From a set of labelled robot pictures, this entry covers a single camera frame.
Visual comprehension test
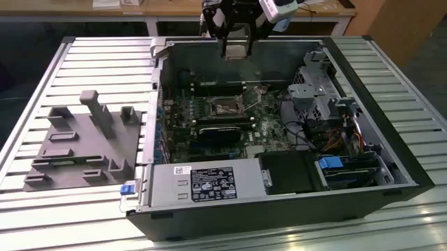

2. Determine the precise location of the yellow red wire bundle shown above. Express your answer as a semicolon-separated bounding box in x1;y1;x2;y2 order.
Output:
323;129;366;152

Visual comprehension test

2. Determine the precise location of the CPU socket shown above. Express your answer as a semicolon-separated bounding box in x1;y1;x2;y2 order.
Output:
208;96;246;118

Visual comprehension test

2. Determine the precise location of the black rating label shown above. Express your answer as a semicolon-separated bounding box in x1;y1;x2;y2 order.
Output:
190;166;238;202

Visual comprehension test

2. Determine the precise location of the hard disk in blue carrier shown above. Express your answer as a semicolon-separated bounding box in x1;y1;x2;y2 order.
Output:
316;155;383;188

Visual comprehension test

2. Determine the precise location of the metal wire locking lever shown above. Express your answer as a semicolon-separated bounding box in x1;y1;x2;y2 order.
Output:
243;96;266;110

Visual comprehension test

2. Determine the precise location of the green motherboard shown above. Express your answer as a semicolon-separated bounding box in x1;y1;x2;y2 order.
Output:
159;78;294;163

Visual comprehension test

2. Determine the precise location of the black data cable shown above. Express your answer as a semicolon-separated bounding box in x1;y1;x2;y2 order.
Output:
282;119;320;152

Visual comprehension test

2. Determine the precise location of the wooden cabinet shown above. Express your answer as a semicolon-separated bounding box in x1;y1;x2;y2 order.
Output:
344;0;447;68

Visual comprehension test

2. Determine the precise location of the black expansion slot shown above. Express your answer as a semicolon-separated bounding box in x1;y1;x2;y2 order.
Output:
188;154;234;162

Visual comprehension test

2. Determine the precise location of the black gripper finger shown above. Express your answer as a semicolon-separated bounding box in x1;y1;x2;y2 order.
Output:
247;13;274;58
202;1;230;58

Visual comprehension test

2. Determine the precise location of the silver CPU plate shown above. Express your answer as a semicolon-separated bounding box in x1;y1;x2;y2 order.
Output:
226;46;250;61

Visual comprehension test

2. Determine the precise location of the black graphics card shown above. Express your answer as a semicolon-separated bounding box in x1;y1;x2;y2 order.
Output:
196;124;243;147

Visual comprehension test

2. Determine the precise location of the black PC case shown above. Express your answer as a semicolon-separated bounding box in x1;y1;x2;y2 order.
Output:
120;35;436;243

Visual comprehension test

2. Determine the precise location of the grey parts rack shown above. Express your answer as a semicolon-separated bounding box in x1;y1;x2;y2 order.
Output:
21;90;146;193

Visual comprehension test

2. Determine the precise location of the silver power supply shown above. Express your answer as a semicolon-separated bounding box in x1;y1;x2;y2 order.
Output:
138;161;270;210

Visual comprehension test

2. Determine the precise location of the grey case latch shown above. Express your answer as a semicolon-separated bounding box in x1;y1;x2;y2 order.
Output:
148;36;175;58

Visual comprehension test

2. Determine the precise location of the metal socket cover frame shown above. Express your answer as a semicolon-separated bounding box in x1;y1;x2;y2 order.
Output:
240;84;271;110

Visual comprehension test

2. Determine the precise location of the wooden desk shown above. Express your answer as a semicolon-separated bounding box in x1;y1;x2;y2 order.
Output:
0;0;358;37

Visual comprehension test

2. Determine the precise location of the small silver heatsink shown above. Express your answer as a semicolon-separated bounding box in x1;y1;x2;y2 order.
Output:
246;145;267;159

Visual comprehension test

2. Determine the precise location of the metal drive cage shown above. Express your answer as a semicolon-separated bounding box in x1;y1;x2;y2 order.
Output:
286;51;352;121

